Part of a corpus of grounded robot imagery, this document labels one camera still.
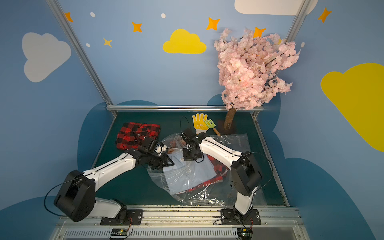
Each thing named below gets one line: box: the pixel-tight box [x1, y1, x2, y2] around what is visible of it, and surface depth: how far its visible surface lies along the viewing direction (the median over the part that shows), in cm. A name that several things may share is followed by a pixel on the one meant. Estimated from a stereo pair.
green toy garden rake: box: [204, 118, 221, 136], surface depth 117 cm
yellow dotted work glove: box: [192, 113, 209, 135], surface depth 120 cm
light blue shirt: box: [162, 148, 217, 195], surface depth 83 cm
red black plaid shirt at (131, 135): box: [115, 122, 161, 150], surface depth 106 cm
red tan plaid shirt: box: [167, 139, 187, 154], surface depth 98 cm
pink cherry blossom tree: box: [213, 28, 300, 129], surface depth 73 cm
